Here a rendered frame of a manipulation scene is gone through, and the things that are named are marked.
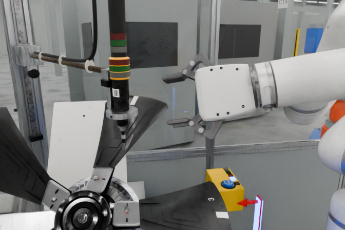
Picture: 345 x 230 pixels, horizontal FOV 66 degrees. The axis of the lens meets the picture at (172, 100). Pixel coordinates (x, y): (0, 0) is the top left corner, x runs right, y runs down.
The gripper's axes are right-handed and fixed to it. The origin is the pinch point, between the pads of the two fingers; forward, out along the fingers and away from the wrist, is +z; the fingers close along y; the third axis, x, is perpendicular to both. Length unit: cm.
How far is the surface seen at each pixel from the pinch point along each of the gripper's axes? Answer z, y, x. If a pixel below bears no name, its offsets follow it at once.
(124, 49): 8.5, 11.8, 1.6
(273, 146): -27, -15, -112
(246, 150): -12, -15, -106
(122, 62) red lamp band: 9.1, 9.1, 1.5
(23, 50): 58, 31, -24
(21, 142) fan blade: 39.8, -3.6, -3.9
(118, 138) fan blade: 20.4, -5.0, -16.5
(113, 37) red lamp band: 9.7, 14.0, 3.5
